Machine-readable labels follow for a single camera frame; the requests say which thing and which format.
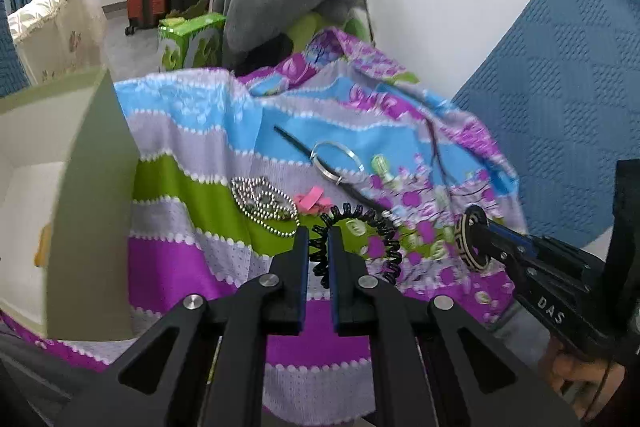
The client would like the black patterned bangle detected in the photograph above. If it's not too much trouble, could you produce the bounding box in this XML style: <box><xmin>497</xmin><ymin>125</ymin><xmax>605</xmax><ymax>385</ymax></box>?
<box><xmin>454</xmin><ymin>205</ymin><xmax>490</xmax><ymax>273</ymax></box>

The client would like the black spiral hair tie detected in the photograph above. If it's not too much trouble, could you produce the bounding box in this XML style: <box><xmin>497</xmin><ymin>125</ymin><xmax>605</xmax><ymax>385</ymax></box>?
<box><xmin>308</xmin><ymin>201</ymin><xmax>404</xmax><ymax>289</ymax></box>

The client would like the pink hair clip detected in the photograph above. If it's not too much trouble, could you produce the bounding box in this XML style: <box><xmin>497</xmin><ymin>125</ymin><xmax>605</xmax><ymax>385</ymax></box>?
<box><xmin>293</xmin><ymin>186</ymin><xmax>333</xmax><ymax>215</ymax></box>

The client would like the silver bead necklace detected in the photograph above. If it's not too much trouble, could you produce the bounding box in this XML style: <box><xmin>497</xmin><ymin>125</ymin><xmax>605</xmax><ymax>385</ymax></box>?
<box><xmin>229</xmin><ymin>174</ymin><xmax>302</xmax><ymax>239</ymax></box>

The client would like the silver ring bracelet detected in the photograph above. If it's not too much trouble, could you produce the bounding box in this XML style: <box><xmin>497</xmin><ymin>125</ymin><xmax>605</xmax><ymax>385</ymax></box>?
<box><xmin>309</xmin><ymin>140</ymin><xmax>367</xmax><ymax>186</ymax></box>

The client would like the black hair stick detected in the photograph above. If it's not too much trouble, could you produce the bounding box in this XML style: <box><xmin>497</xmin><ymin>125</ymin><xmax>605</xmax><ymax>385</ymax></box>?
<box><xmin>273</xmin><ymin>126</ymin><xmax>390</xmax><ymax>216</ymax></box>

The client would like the green jade pendant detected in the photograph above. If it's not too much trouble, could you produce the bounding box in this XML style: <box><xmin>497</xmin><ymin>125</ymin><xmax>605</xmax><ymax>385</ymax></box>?
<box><xmin>371</xmin><ymin>154</ymin><xmax>396</xmax><ymax>184</ymax></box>

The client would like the orange gourd-shaped pendant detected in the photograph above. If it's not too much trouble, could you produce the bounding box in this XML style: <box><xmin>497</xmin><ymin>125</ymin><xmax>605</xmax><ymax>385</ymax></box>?
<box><xmin>34</xmin><ymin>222</ymin><xmax>52</xmax><ymax>268</ymax></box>

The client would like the person's right hand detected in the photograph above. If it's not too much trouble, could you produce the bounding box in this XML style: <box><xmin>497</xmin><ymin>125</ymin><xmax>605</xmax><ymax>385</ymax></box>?
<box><xmin>538</xmin><ymin>337</ymin><xmax>626</xmax><ymax>423</ymax></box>

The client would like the blue knitted chair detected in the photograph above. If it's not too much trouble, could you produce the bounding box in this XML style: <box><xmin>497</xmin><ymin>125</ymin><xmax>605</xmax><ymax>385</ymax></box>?
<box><xmin>0</xmin><ymin>0</ymin><xmax>29</xmax><ymax>98</ymax></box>
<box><xmin>454</xmin><ymin>0</ymin><xmax>639</xmax><ymax>247</ymax></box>

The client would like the green white cardboard box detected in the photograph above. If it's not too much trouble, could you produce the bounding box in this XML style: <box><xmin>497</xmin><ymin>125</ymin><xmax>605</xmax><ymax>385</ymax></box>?
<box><xmin>1</xmin><ymin>68</ymin><xmax>139</xmax><ymax>341</ymax></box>

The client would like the green printed carton box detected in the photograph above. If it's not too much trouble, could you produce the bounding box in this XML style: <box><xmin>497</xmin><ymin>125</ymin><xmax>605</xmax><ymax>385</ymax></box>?
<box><xmin>157</xmin><ymin>0</ymin><xmax>226</xmax><ymax>72</ymax></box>

